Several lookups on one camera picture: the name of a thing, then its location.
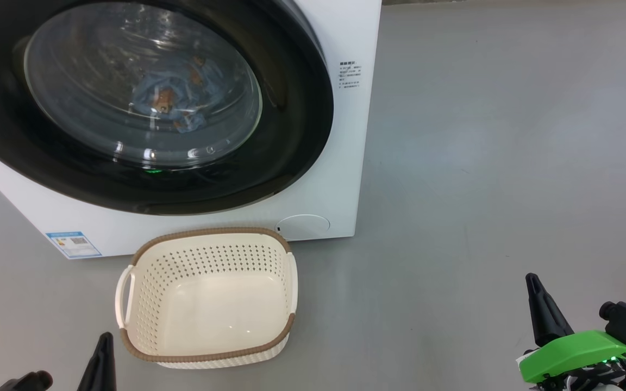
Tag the white front-load washing machine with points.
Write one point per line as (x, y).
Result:
(345, 163)

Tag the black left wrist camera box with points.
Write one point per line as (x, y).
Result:
(27, 382)

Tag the round white filter cover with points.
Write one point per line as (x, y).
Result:
(303, 227)

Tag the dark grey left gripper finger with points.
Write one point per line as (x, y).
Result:
(94, 374)
(108, 369)

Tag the blue bear-print garment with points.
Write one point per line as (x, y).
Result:
(166, 100)

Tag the blue white energy label sticker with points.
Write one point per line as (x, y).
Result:
(74, 245)

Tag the cream perforated laundry basket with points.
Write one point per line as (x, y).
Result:
(210, 315)

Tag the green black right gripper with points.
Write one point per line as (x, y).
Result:
(579, 353)

